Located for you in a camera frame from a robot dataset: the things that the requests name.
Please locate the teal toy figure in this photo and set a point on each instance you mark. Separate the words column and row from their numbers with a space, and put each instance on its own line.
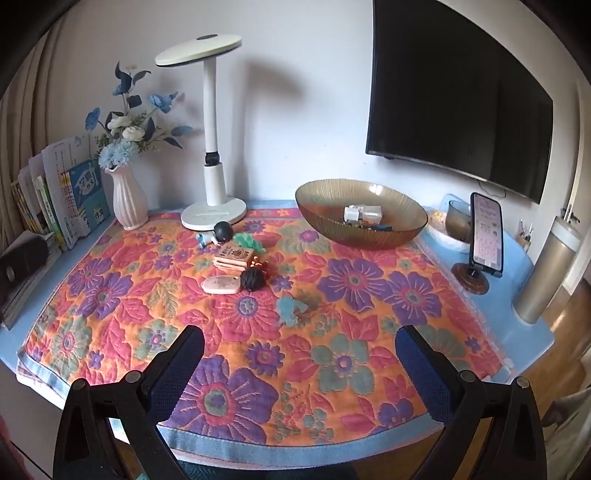
column 292, row 311

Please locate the dark brown round toy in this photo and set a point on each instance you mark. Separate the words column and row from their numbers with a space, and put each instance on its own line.
column 251, row 279

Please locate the black round ball toy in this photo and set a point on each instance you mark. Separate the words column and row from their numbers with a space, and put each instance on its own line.
column 225, row 229

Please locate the white cube toy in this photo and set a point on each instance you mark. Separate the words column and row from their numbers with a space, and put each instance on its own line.
column 353, row 214

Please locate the blue and white artificial flowers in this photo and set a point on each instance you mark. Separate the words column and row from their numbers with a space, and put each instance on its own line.
column 129, row 124

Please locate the amber glass bowl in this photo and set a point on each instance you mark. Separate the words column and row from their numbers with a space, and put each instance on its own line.
column 360, row 217

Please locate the beige oval tag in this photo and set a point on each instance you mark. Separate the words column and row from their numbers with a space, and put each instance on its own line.
column 221, row 284

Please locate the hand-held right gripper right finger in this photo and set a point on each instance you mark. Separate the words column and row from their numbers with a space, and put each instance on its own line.
column 422, row 369

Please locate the smartphone with pink screen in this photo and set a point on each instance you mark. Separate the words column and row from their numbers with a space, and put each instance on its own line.
column 487, row 233

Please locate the small glass bowl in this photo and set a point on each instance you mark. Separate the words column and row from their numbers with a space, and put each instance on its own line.
column 457, row 219

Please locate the floral quilted table cloth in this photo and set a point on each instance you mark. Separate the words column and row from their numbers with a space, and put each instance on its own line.
column 286, row 323

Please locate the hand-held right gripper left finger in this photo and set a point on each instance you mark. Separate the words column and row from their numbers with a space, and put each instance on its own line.
column 171, row 383

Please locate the pen holder with pens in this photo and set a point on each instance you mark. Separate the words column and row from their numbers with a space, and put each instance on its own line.
column 524, row 237

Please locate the black wall television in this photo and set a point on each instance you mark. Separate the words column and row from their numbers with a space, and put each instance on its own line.
column 461, row 92

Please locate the white desk lamp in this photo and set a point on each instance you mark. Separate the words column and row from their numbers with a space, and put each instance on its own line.
column 210, row 138

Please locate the small wooden box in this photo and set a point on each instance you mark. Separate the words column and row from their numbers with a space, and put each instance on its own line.
column 233, row 256

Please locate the champagne metal tumbler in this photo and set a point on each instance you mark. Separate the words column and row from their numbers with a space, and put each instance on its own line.
column 545, row 272

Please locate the green toy figure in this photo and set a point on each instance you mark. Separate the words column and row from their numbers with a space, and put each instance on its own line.
column 247, row 241

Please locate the black box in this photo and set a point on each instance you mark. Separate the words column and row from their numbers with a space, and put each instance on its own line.
column 21, row 263

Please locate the pink ribbed vase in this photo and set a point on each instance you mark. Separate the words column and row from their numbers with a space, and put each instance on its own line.
column 125, row 198

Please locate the wooden phone stand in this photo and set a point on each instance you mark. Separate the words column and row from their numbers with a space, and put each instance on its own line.
column 471, row 277

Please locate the small white and blue figure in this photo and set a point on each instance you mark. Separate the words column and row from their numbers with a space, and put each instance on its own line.
column 207, row 238

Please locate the row of books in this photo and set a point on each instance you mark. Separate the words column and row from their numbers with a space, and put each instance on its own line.
column 60, row 198

